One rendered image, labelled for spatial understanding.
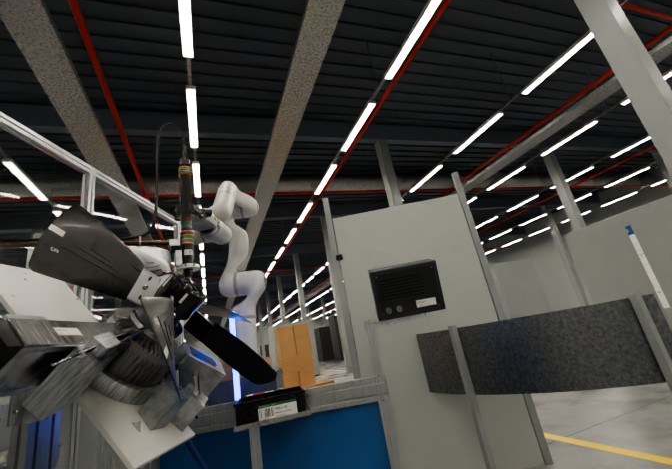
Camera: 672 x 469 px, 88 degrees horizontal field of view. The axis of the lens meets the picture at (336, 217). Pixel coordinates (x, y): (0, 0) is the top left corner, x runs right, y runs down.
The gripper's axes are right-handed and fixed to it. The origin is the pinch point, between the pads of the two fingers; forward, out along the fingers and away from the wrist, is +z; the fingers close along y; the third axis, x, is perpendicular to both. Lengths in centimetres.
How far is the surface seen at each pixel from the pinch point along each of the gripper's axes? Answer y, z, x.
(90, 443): 70, -52, -72
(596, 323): -170, -96, -65
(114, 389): 9, 20, -52
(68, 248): 10.2, 34.7, -20.3
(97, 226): 9.2, 27.6, -12.9
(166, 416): 0, 13, -60
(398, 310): -65, -30, -43
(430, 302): -78, -32, -43
